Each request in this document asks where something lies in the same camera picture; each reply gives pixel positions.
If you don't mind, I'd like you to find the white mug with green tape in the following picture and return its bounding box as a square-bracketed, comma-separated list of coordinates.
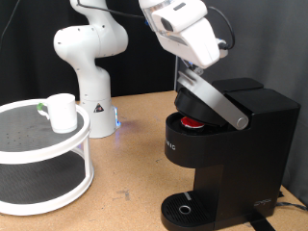
[36, 92, 79, 135]

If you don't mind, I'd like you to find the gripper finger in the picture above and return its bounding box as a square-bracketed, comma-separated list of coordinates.
[191, 64, 205, 76]
[182, 58, 194, 70]

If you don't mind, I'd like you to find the braided machine power cable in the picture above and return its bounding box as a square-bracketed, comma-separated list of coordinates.
[275, 191, 308, 213]

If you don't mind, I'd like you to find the white two-tier turntable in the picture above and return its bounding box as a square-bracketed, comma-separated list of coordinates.
[0, 97, 95, 217]

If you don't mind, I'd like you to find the grey partition panel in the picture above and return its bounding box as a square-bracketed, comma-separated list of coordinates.
[174, 0, 308, 206]

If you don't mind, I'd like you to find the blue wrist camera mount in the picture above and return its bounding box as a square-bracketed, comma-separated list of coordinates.
[217, 38, 230, 60]

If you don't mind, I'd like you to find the black Keurig coffee machine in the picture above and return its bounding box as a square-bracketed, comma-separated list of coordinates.
[160, 68, 302, 231]

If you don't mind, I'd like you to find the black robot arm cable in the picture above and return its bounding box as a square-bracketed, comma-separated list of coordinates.
[76, 0, 237, 51]

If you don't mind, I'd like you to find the black backdrop curtain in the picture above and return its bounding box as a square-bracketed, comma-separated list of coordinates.
[0, 0, 181, 106]

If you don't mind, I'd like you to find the white coffee pod red lid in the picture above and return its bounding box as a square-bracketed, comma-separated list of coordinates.
[180, 115, 206, 130]

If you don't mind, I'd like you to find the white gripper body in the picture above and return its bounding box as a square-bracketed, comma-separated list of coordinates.
[150, 0, 222, 69]

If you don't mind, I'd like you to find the black tape strip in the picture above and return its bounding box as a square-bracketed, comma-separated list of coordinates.
[244, 210, 277, 231]

